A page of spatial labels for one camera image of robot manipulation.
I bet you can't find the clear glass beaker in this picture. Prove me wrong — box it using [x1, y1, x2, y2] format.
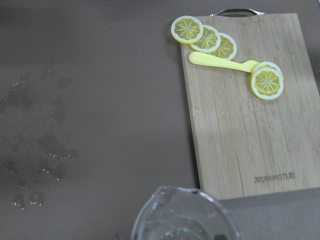
[131, 186, 243, 240]

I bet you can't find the lemon slice at board corner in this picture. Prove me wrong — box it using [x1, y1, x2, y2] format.
[170, 15, 204, 45]

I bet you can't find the overlapping lemon slice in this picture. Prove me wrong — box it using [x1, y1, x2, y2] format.
[190, 25, 221, 53]
[210, 32, 238, 60]

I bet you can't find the top lemon slice on knife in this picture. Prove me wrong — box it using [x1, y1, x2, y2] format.
[250, 67, 284, 100]

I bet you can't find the lemon slice on knife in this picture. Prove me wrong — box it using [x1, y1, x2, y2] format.
[250, 61, 284, 80]
[250, 67, 284, 100]

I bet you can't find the lower lemon slice on knife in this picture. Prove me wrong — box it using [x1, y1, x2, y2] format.
[250, 61, 284, 80]

